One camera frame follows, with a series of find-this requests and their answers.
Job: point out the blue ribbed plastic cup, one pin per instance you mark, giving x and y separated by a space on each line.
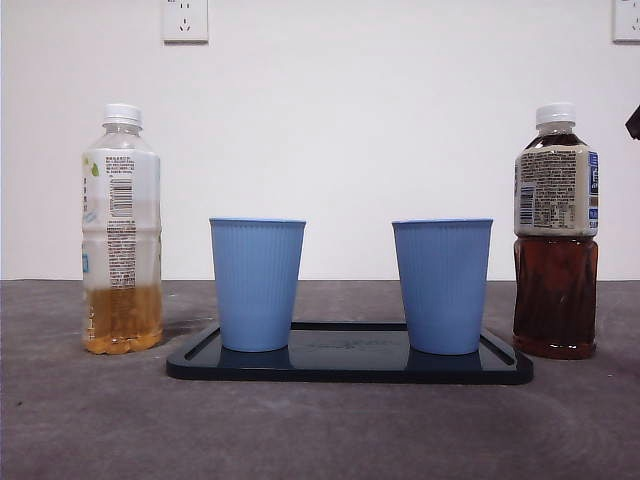
256 285
442 285

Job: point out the dark tea bottle beige label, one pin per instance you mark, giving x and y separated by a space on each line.
555 300

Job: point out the white wall socket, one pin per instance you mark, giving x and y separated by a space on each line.
185 22
627 20

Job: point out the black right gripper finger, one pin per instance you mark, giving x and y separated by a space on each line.
635 125

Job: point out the dark teal rectangular tray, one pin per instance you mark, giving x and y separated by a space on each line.
350 360

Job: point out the light tea bottle white label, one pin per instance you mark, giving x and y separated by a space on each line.
122 225

